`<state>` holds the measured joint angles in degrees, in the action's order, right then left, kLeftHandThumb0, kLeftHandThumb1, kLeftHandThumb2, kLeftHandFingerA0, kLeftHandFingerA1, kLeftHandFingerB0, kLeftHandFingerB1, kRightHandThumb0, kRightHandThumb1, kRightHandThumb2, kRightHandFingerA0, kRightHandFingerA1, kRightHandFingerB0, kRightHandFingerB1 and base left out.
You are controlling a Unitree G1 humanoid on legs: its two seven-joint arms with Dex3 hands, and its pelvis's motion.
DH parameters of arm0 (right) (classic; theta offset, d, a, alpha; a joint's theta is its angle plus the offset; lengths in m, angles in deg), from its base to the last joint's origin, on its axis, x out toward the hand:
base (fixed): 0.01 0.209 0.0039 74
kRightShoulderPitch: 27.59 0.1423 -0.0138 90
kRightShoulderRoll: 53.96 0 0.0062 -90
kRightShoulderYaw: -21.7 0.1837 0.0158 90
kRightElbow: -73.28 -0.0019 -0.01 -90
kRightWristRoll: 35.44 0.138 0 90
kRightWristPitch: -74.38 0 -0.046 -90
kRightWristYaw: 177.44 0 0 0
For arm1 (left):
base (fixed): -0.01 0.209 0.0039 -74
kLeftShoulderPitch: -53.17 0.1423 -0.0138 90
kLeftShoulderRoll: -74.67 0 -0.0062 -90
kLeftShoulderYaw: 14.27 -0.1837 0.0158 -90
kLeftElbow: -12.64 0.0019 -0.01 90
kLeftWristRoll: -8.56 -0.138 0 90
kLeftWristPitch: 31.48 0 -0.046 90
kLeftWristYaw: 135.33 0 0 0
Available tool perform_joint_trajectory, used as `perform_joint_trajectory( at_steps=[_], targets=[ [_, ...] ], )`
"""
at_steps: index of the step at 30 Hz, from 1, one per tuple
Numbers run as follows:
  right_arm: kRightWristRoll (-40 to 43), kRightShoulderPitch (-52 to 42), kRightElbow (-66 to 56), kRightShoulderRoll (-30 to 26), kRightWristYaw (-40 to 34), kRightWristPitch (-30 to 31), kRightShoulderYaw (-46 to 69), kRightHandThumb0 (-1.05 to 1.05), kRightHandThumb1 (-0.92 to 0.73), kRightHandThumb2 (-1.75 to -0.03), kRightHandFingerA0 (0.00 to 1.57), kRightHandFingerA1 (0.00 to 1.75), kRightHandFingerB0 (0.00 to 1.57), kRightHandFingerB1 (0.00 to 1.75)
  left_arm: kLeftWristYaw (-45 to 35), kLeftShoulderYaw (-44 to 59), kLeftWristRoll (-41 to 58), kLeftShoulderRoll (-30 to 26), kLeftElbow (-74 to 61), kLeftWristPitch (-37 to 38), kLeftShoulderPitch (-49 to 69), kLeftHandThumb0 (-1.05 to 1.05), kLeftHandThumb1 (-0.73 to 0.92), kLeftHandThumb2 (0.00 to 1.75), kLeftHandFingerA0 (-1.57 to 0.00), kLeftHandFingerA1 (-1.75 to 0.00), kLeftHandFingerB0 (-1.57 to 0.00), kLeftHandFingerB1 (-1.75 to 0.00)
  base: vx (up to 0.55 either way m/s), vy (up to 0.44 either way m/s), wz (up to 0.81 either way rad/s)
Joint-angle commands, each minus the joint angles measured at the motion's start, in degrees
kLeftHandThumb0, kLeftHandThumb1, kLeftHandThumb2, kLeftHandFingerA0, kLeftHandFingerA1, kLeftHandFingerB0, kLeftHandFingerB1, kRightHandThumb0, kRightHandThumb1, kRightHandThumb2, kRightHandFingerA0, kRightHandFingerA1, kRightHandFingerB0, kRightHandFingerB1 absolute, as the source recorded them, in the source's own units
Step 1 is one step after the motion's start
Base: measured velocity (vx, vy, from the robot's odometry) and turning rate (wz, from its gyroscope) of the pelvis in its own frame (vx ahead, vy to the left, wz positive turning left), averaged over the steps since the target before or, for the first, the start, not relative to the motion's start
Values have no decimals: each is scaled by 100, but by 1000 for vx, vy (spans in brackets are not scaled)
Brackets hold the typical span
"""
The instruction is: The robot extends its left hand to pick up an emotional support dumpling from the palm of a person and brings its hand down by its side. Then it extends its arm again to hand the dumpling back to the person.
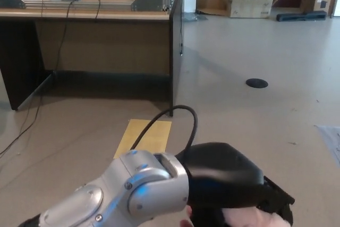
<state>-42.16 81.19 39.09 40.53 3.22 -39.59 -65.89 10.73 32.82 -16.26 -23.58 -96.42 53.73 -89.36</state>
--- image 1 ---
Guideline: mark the large open cardboard box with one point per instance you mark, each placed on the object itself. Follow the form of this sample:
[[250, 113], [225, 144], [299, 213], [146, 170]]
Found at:
[[251, 5]]

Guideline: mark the pink plush dumpling with sunglasses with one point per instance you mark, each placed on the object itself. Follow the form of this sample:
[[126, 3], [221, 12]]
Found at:
[[252, 219]]

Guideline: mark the yellow paper sheet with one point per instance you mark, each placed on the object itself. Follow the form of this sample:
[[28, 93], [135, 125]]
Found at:
[[159, 134]]

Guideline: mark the wooden desk with dark panels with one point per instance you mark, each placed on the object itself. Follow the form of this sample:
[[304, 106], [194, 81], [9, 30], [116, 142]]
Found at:
[[106, 46]]

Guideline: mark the black round floor cover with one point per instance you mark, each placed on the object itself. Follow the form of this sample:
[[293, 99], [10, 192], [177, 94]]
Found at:
[[256, 83]]

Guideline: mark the person's bare hand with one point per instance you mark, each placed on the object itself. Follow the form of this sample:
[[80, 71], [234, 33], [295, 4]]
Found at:
[[186, 223]]

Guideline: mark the small cardboard box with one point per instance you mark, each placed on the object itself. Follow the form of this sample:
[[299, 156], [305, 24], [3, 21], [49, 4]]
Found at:
[[321, 1]]

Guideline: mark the clear plastic bag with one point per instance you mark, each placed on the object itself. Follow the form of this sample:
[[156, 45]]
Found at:
[[194, 17]]

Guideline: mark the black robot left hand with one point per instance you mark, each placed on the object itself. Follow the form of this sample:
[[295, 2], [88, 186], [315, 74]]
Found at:
[[225, 173]]

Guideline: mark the clear plastic sheet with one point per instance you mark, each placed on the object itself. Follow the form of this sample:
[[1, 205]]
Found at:
[[333, 139]]

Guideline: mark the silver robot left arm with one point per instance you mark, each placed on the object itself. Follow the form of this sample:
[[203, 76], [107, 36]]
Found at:
[[148, 184]]

